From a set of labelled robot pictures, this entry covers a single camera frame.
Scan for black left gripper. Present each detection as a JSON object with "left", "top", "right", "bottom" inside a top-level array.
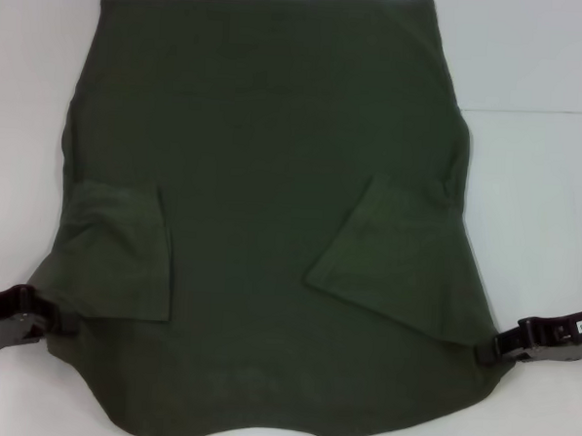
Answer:
[{"left": 0, "top": 283, "right": 82, "bottom": 363}]

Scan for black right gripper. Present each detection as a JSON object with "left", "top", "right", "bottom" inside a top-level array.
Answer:
[{"left": 477, "top": 299, "right": 582, "bottom": 377}]

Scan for dark green t-shirt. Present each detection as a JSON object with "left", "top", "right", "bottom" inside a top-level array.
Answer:
[{"left": 15, "top": 0, "right": 536, "bottom": 436}]

